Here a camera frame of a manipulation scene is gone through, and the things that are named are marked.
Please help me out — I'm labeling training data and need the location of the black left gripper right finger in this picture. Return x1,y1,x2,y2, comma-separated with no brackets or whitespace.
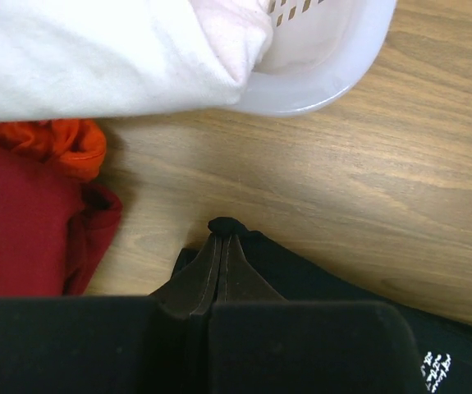
217,235,286,303

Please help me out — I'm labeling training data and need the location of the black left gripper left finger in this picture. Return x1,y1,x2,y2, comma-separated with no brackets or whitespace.
150,234,222,318

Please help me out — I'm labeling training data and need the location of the black floral print t-shirt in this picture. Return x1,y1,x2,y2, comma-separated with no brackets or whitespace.
172,216,472,394

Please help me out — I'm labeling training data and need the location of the folded dark red t-shirt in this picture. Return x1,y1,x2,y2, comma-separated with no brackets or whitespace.
0,148,122,297

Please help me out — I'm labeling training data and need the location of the folded orange garment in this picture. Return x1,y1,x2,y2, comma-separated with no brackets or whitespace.
0,119,107,182

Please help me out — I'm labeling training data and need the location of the white plastic laundry basket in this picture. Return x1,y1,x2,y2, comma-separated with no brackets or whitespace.
230,0,397,117

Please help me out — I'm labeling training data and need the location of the white garment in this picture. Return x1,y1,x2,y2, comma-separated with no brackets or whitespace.
0,1,273,121

